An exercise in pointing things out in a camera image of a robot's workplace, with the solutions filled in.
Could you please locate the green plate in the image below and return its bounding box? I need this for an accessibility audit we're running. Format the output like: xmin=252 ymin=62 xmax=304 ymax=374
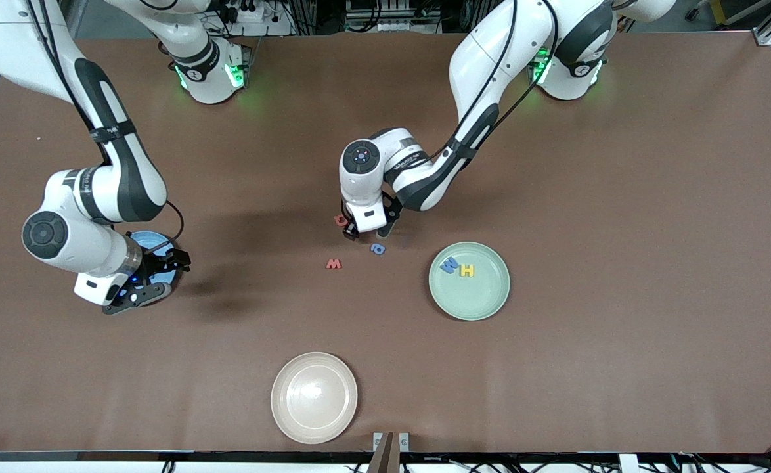
xmin=428 ymin=242 xmax=511 ymax=321

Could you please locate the blue plate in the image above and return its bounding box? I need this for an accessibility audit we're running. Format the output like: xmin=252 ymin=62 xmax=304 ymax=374
xmin=126 ymin=231 xmax=179 ymax=307

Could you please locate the beige plate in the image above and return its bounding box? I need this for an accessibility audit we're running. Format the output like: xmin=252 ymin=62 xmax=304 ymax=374
xmin=271 ymin=352 xmax=359 ymax=445

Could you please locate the white power strip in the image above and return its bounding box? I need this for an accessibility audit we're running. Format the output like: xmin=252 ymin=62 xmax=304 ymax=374
xmin=218 ymin=0 xmax=294 ymax=37

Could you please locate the brown table mat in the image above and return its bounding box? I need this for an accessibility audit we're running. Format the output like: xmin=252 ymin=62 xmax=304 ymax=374
xmin=0 ymin=30 xmax=771 ymax=454

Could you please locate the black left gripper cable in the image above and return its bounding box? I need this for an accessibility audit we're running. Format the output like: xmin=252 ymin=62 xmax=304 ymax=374
xmin=338 ymin=0 xmax=560 ymax=225

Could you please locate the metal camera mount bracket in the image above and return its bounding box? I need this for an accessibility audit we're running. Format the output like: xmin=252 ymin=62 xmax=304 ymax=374
xmin=367 ymin=432 xmax=410 ymax=473

